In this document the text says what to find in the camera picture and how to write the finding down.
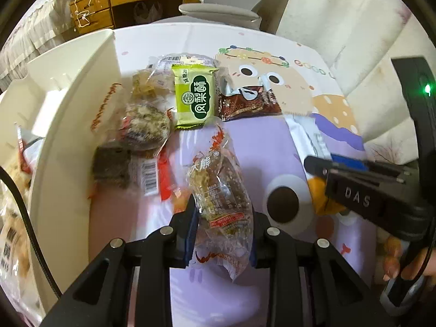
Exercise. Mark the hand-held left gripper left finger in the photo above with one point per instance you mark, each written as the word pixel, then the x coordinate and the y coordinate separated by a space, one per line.
pixel 190 242

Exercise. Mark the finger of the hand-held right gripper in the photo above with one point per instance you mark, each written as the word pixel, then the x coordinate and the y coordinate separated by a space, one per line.
pixel 349 162
pixel 316 166

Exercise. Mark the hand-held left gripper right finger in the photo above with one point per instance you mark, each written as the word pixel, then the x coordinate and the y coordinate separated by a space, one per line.
pixel 260 248

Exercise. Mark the orange white snack packet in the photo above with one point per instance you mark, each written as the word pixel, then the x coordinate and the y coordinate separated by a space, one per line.
pixel 310 136

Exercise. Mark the clear brown cake packet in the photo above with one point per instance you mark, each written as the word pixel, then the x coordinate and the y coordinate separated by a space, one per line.
pixel 218 190

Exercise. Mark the dark brown snack packet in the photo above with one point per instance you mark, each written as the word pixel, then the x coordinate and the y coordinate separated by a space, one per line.
pixel 248 105

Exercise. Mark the clear dark seed bar packet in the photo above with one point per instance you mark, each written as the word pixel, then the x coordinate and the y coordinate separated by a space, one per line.
pixel 110 165

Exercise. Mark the clear nut cluster packet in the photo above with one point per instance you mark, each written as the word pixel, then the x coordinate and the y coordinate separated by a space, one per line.
pixel 146 127

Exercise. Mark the green pastry packet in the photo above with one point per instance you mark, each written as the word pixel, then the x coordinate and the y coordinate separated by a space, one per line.
pixel 194 98

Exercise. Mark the clear pale cracker packet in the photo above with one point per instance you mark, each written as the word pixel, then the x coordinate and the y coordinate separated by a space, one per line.
pixel 150 83

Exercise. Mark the brown bread packet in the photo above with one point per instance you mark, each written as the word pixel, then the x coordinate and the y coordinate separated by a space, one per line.
pixel 17 262

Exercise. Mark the white plastic tray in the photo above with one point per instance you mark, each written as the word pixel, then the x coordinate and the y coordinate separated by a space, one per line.
pixel 75 109

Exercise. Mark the red striped snack packet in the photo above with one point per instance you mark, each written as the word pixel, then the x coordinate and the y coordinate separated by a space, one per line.
pixel 29 150

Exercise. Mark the person's right hand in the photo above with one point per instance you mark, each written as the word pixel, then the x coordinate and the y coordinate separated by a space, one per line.
pixel 417 262

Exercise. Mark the white floral curtain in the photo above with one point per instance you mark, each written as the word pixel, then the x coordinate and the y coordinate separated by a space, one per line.
pixel 340 24

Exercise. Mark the grey office chair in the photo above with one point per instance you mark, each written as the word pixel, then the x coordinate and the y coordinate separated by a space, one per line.
pixel 221 10

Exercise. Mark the clear plastic bag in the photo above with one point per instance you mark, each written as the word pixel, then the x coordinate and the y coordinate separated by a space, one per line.
pixel 146 12

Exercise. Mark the white lace cloth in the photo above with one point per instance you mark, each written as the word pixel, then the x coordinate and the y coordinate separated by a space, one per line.
pixel 30 34

